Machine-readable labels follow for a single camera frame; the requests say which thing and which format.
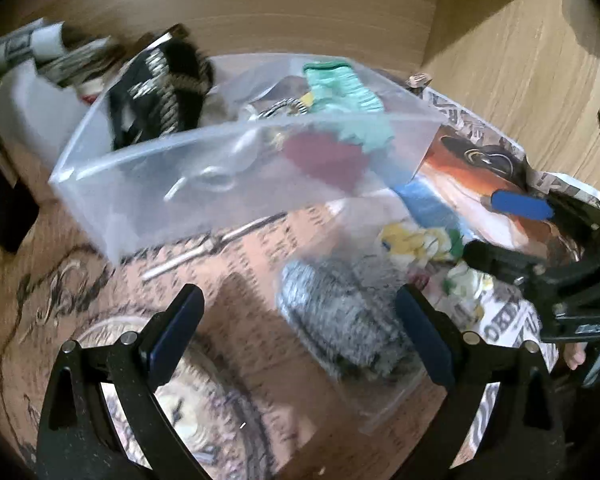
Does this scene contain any green knitted cloth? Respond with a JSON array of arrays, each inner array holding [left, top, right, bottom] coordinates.
[[303, 61, 394, 154]]

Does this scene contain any stack of newspapers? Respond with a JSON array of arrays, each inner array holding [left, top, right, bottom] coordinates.
[[0, 18, 125, 88]]

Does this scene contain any red velvet pouch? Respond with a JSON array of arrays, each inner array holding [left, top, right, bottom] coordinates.
[[282, 132, 368, 194]]

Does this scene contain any person right hand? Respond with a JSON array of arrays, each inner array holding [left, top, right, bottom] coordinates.
[[562, 342, 586, 370]]

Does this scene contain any orange newspaper sheet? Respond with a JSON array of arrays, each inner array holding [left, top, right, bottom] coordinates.
[[394, 88, 600, 262]]

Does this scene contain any clear plastic storage bin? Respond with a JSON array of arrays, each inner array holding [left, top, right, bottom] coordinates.
[[50, 53, 444, 262]]

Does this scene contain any white plastic jug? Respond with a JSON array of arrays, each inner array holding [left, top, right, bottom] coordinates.
[[0, 61, 88, 170]]

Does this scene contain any grey knit in bag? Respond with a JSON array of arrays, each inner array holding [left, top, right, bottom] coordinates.
[[276, 256, 422, 382]]

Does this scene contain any black pouch with chain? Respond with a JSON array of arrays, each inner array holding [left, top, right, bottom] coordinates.
[[107, 39, 214, 150]]

